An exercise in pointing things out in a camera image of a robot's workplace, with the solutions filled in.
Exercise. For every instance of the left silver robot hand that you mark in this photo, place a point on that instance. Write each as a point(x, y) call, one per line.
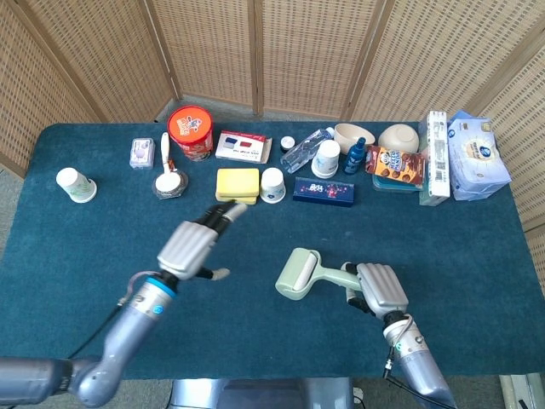
point(187, 247)

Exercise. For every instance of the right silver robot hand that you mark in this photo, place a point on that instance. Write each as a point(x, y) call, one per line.
point(381, 287)

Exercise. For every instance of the green lint roller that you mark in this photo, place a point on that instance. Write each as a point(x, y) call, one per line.
point(298, 272)

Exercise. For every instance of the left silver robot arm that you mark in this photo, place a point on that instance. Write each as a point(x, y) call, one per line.
point(127, 332)

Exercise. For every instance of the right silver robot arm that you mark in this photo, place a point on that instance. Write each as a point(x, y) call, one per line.
point(419, 366)

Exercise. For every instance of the yellow green sponge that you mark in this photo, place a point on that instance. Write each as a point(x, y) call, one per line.
point(247, 199)
point(237, 182)

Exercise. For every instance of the clear container blue rim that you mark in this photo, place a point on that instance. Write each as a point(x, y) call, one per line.
point(396, 188)

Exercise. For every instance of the purple clear soap box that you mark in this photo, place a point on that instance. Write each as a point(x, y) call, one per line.
point(141, 153)

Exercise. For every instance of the paper cup blue flower print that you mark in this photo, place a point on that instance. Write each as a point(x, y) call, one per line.
point(272, 185)

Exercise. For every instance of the dark blue long box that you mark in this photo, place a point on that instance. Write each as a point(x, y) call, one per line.
point(323, 191)

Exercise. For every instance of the white box red blue print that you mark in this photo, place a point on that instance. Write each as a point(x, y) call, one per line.
point(242, 147)

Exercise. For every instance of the blue carpet table cover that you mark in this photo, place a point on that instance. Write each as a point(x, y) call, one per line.
point(264, 332)

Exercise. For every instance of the red instant noodle cup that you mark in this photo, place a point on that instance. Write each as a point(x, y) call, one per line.
point(190, 128)

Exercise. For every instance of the brown cookie box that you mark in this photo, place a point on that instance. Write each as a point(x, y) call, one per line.
point(396, 166)

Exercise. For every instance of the paper cup green leaf print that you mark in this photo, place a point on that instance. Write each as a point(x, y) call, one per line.
point(76, 185)

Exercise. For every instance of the blue spray bottle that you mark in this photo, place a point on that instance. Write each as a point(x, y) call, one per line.
point(353, 159)

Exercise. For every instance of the paper cup blue bow print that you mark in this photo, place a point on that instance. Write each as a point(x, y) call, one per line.
point(325, 159)

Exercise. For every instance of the small dark jar white cap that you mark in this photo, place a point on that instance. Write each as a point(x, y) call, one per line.
point(287, 142)

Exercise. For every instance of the tall white box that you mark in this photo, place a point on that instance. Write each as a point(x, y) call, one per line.
point(436, 153)

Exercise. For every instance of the clear plastic water bottle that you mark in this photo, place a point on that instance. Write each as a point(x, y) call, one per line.
point(300, 151)

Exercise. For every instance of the beige bowl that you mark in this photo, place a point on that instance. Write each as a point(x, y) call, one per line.
point(353, 134)
point(398, 137)

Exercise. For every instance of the silver robot torso base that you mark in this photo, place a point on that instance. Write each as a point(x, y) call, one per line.
point(264, 394)

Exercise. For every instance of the light blue tissue package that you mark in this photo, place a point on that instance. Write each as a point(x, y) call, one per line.
point(477, 157)

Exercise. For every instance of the woven wooden folding screen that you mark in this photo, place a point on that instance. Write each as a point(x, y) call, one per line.
point(306, 55)

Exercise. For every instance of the white metal frame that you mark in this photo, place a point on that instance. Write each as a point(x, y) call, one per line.
point(511, 392)

